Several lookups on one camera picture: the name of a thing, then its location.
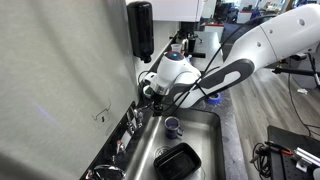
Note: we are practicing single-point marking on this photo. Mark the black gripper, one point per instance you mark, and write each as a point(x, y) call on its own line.
point(159, 99)

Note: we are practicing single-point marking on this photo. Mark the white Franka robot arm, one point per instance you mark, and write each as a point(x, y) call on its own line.
point(253, 56)

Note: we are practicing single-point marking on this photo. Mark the chrome tap spout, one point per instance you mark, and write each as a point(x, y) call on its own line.
point(138, 119)

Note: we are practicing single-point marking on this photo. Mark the small chrome tap lever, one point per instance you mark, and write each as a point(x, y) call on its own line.
point(119, 146)

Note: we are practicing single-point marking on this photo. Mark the blue mug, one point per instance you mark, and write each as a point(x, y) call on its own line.
point(172, 128)

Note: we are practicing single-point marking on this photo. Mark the stainless steel sink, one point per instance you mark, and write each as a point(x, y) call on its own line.
point(200, 133)

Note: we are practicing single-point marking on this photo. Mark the black plastic tray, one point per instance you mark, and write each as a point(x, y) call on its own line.
point(176, 163)

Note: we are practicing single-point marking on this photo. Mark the blue tape roll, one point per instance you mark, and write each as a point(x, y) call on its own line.
point(214, 99)

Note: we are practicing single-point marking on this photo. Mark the clear plastic measuring cup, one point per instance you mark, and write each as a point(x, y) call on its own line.
point(176, 48)

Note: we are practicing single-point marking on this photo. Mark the curved chrome faucet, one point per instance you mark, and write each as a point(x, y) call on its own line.
point(106, 171)

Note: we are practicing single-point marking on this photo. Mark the black coffee machine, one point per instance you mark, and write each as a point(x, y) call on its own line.
point(188, 35)

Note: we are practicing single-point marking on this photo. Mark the orange black clamp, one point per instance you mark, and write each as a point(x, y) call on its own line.
point(278, 147)

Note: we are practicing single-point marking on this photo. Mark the black perforated board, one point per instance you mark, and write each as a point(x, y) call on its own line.
point(293, 166)

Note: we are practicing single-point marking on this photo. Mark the black tripod stand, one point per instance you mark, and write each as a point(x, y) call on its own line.
point(300, 70)

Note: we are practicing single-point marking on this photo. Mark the black wall soap dispenser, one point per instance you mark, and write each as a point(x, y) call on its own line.
point(140, 30)

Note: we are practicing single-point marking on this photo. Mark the aluminium bracket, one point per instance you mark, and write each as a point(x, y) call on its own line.
point(306, 159)

